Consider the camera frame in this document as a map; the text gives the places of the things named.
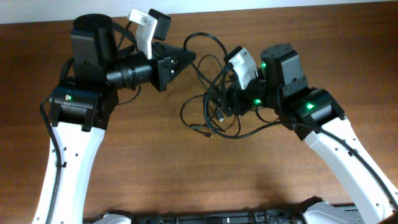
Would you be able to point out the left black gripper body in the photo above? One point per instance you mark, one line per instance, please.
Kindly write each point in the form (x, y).
(161, 61)

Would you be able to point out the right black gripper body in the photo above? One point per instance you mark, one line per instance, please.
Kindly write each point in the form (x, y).
(255, 96)

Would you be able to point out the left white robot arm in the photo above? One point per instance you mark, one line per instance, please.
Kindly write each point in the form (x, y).
(106, 57)

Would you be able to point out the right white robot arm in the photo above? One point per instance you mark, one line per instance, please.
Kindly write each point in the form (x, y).
(316, 118)

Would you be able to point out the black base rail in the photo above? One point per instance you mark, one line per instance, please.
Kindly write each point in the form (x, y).
(267, 217)

